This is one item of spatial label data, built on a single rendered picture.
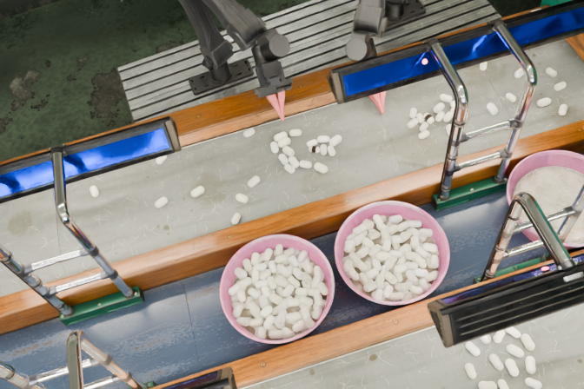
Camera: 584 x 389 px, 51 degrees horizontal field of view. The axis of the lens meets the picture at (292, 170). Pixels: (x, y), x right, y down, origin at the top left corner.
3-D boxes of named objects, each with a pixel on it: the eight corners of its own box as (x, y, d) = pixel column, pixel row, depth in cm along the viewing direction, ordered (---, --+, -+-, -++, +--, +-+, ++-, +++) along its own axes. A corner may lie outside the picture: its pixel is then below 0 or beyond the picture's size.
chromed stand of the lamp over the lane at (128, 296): (61, 260, 160) (-31, 165, 123) (135, 237, 162) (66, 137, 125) (66, 326, 150) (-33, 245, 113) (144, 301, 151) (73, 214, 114)
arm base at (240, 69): (250, 56, 184) (243, 42, 188) (188, 79, 181) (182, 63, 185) (255, 74, 190) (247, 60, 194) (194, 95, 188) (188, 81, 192)
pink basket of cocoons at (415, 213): (314, 260, 153) (311, 243, 145) (393, 201, 160) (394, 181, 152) (386, 341, 140) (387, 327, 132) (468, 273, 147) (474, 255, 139)
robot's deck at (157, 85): (120, 75, 201) (116, 68, 198) (444, -37, 216) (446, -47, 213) (195, 315, 153) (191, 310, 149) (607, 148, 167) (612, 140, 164)
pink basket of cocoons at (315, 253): (216, 269, 154) (209, 253, 146) (316, 238, 156) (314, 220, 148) (241, 370, 139) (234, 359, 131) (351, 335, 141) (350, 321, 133)
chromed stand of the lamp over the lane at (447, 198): (407, 154, 167) (419, 36, 130) (474, 135, 169) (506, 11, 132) (435, 212, 157) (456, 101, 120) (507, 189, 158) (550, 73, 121)
